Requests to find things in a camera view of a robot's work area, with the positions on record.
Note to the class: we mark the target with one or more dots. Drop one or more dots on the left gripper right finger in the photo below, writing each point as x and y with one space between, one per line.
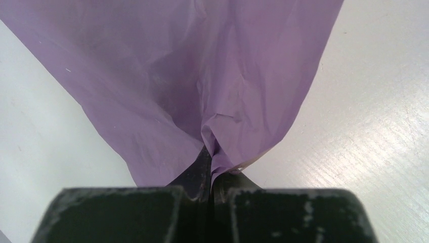
245 212

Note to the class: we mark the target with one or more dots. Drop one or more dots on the purple pink wrapping paper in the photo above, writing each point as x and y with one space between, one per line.
160 80

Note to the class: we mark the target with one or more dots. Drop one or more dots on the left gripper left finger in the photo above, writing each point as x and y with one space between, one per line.
174 213

